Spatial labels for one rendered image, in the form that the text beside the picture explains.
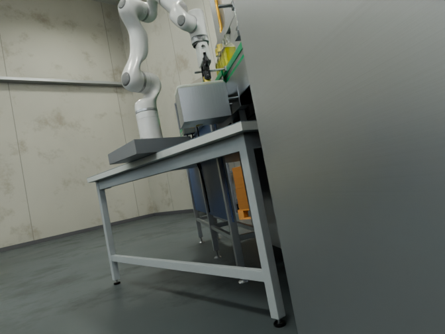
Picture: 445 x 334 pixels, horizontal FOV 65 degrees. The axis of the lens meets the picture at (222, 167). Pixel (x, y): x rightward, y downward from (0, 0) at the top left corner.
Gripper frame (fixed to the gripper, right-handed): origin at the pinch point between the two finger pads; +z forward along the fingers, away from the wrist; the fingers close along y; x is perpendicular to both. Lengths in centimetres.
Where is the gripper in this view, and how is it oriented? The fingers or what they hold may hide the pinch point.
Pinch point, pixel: (206, 76)
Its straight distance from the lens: 171.8
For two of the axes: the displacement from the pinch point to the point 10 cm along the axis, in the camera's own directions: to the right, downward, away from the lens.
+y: -2.1, 0.8, 9.7
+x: -9.6, 1.7, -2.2
